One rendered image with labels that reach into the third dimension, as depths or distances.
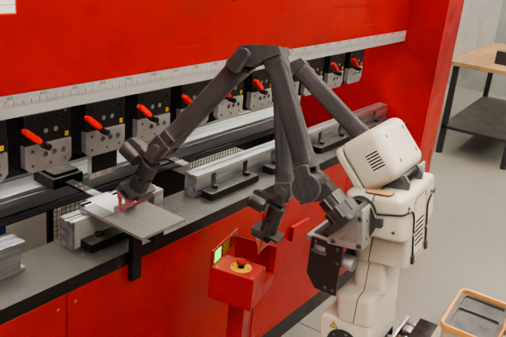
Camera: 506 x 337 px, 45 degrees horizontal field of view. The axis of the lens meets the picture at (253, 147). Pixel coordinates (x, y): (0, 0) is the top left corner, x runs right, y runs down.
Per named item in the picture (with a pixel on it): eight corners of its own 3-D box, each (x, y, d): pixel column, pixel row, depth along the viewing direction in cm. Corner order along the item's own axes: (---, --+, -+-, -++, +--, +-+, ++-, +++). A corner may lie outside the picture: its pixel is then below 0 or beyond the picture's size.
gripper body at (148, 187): (117, 186, 182) (125, 170, 178) (141, 178, 190) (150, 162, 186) (129, 202, 180) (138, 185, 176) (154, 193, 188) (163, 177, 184)
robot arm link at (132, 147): (160, 150, 172) (175, 147, 180) (132, 123, 175) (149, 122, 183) (138, 180, 176) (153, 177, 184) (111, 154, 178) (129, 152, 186)
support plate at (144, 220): (141, 241, 174) (141, 238, 173) (82, 211, 188) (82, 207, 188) (184, 221, 188) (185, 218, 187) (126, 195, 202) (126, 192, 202)
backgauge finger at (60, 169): (83, 205, 193) (83, 190, 191) (33, 180, 207) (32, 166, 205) (112, 195, 202) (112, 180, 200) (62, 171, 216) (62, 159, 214)
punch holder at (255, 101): (249, 112, 241) (253, 71, 236) (233, 107, 246) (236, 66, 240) (271, 105, 253) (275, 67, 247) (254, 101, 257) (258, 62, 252)
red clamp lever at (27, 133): (28, 129, 156) (53, 146, 164) (19, 125, 158) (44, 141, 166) (24, 135, 156) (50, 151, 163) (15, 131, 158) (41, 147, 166)
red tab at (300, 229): (292, 241, 275) (294, 228, 272) (288, 240, 276) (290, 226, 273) (309, 231, 286) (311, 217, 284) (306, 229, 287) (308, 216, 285)
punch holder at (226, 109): (217, 121, 226) (220, 77, 220) (199, 115, 230) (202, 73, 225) (242, 114, 237) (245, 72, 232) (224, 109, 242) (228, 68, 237)
